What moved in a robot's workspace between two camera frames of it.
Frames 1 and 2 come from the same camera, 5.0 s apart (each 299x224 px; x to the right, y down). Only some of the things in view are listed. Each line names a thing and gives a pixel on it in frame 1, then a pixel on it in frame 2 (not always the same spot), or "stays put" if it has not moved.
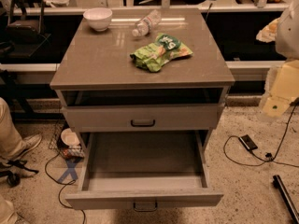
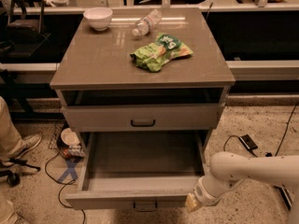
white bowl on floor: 68,137 stays put
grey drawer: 143,171 stays put
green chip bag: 165,49 stays put
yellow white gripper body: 288,35 -> 202,192
